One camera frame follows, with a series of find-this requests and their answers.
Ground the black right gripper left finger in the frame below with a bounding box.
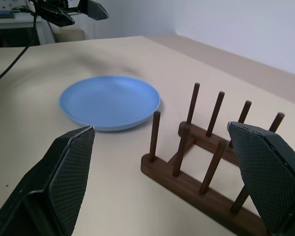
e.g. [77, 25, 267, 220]
[0, 126, 96, 236]

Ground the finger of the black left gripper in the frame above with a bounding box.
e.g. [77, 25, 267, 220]
[38, 5, 76, 27]
[77, 0, 110, 22]

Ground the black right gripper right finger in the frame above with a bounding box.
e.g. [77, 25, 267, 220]
[227, 121, 295, 236]

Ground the blue plate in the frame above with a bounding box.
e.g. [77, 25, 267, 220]
[59, 75, 161, 132]

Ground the brown wooden dish rack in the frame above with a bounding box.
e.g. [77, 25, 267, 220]
[140, 83, 295, 236]

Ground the cream cardboard box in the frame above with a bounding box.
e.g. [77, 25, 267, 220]
[56, 27, 86, 44]

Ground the white desk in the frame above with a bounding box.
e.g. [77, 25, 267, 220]
[0, 6, 44, 49]

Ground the cream table cover sheet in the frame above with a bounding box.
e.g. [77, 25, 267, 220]
[0, 35, 295, 236]

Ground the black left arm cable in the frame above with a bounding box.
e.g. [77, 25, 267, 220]
[0, 7, 39, 87]

